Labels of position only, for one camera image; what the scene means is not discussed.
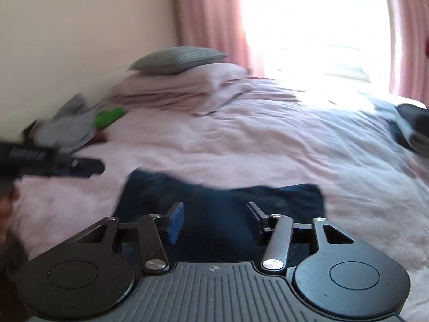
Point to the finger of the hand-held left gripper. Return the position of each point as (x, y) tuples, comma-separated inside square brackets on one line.
[(80, 167)]

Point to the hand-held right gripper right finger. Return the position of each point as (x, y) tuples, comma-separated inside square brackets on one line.
[(256, 223)]

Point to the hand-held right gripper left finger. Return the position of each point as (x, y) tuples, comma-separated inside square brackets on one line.
[(175, 223)]

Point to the dark blue jeans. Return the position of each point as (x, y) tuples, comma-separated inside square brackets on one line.
[(218, 201)]

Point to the person's left hand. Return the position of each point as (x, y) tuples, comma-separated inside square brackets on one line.
[(6, 214)]

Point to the brown garment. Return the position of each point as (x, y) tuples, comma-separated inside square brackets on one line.
[(100, 137)]

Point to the grey sweatshirt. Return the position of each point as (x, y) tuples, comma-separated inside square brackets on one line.
[(67, 127)]

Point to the green knit garment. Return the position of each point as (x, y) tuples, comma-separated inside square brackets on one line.
[(109, 117)]

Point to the bed with pink sheet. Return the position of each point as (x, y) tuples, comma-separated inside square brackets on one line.
[(268, 141)]

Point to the folded pink blanket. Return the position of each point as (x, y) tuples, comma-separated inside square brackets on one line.
[(174, 90)]

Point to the grey checked pillow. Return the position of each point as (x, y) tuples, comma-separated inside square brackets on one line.
[(174, 60)]

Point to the dark blue folded garment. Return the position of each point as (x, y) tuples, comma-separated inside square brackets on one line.
[(392, 124)]

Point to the black folded garment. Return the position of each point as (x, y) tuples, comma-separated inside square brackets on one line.
[(414, 110)]

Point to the bright window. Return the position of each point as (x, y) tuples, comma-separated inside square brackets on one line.
[(318, 23)]

